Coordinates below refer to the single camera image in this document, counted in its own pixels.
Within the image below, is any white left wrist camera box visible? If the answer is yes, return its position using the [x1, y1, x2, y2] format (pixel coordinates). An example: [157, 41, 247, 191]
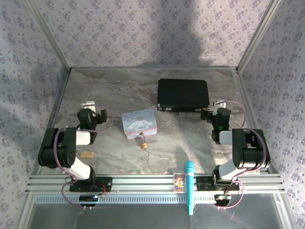
[81, 101, 96, 112]

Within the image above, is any black hard case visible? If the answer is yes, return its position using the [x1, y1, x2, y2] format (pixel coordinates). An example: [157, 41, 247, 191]
[157, 78, 211, 113]

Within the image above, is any grey slotted cable duct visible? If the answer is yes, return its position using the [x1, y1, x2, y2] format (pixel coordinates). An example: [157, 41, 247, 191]
[34, 194, 280, 205]

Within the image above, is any small colourful card box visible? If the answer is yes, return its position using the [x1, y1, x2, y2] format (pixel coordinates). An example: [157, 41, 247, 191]
[173, 173, 187, 194]

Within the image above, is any aluminium side rail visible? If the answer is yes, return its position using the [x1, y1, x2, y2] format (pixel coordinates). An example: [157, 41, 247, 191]
[30, 68, 73, 175]
[231, 68, 272, 174]

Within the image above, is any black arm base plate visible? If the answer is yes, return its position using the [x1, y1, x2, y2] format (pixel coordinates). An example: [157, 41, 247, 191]
[69, 177, 113, 193]
[196, 176, 240, 192]

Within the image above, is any purple cable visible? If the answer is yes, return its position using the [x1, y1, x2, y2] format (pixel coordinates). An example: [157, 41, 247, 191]
[54, 105, 114, 211]
[217, 101, 267, 211]

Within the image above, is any aluminium frame post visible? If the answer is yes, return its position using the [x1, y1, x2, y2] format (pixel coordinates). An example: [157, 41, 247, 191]
[236, 0, 285, 73]

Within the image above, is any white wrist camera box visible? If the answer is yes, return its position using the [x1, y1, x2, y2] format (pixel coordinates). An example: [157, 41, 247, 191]
[213, 99, 227, 109]
[81, 101, 96, 112]

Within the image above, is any pastel cartoon dog tin box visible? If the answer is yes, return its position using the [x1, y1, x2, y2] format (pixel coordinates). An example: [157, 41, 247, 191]
[121, 108, 157, 141]

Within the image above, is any aluminium mounting rail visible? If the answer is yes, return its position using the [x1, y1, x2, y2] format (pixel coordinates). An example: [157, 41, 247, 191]
[24, 173, 286, 194]

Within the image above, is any blue toy microphone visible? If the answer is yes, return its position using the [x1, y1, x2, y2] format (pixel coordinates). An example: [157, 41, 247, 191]
[185, 161, 195, 216]

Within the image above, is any red black wire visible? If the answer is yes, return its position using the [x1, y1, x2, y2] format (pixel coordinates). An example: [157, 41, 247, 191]
[95, 183, 107, 197]
[223, 184, 236, 197]

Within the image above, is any small black controller board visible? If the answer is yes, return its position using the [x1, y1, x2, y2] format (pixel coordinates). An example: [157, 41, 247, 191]
[213, 194, 232, 206]
[79, 194, 100, 207]

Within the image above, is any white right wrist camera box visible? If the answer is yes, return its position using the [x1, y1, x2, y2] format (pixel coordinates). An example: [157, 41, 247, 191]
[213, 99, 227, 109]

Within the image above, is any small yellow toy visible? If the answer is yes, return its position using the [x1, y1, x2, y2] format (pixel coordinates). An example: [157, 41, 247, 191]
[139, 132, 148, 150]

